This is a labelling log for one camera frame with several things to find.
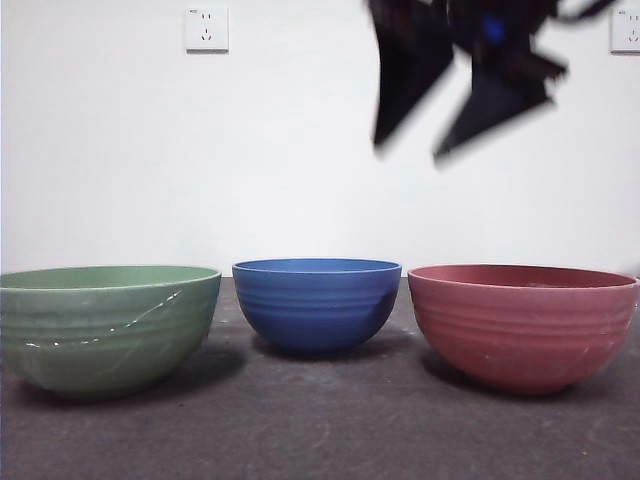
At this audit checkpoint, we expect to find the red ribbed bowl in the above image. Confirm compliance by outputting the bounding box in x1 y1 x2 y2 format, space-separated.
407 263 640 397

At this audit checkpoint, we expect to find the green ribbed bowl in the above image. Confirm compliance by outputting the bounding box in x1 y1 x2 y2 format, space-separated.
0 264 223 402

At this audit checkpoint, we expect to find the blue ribbed bowl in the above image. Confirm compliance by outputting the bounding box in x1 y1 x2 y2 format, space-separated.
231 257 404 358

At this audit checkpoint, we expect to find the black cable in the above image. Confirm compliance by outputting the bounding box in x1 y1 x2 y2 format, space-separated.
551 0 619 24

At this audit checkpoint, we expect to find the white wall socket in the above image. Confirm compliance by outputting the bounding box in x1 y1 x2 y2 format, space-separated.
609 8 640 56
184 6 230 55

